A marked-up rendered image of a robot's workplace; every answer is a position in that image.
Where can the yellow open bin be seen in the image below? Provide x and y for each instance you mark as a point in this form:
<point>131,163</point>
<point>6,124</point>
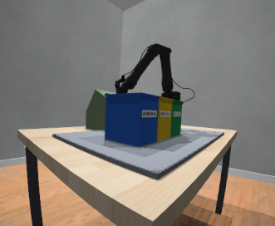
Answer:
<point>164,118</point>

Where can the blue bin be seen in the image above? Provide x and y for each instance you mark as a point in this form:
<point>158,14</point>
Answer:
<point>132,118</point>

